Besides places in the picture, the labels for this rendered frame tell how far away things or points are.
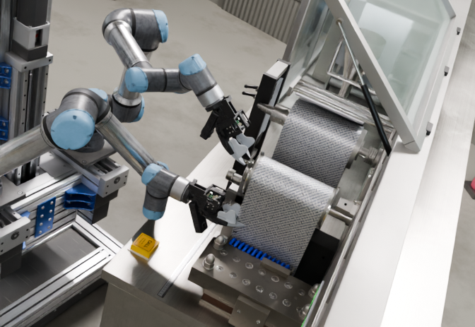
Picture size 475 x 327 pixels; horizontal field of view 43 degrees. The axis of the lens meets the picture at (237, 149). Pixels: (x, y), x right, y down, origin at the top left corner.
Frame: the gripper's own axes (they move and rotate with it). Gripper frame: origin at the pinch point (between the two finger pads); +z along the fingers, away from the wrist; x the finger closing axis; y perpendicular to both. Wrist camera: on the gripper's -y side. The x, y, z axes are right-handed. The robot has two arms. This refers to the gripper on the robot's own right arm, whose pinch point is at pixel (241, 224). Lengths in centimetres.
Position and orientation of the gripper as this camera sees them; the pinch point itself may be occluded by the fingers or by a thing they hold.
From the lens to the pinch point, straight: 194.4
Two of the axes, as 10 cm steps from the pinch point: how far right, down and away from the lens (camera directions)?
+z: 8.9, 4.2, -1.9
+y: 2.5, -7.9, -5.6
